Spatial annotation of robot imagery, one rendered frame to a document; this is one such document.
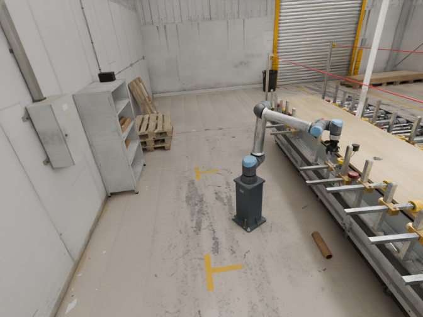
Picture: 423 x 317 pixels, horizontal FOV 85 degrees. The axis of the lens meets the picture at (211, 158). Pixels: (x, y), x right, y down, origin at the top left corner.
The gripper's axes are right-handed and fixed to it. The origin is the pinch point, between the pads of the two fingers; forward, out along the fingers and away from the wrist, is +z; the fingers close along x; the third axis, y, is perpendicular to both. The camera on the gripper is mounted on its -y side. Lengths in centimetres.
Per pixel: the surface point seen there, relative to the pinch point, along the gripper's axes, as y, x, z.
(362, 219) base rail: 52, 4, 29
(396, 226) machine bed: 59, 28, 33
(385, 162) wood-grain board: 4, 53, 9
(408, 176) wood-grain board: 29, 55, 9
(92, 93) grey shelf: -108, -244, -56
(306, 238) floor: 4, -11, 99
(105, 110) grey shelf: -109, -234, -34
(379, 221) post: 65, 6, 19
